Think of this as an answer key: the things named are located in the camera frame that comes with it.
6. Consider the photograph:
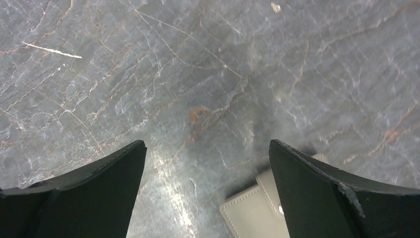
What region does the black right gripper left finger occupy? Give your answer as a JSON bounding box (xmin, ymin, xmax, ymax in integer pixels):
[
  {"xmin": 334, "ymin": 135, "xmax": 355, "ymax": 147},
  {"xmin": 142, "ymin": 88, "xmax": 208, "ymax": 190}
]
[{"xmin": 0, "ymin": 140, "xmax": 147, "ymax": 238}]

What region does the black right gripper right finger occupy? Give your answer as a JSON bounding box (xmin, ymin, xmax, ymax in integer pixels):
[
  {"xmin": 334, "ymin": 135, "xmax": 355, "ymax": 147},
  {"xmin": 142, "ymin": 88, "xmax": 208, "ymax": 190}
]
[{"xmin": 269, "ymin": 139, "xmax": 420, "ymax": 238}]

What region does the beige card holder wallet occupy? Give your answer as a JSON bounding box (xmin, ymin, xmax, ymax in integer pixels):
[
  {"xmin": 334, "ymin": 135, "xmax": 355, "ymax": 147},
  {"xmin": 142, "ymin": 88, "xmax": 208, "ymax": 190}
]
[{"xmin": 219, "ymin": 153, "xmax": 329, "ymax": 238}]

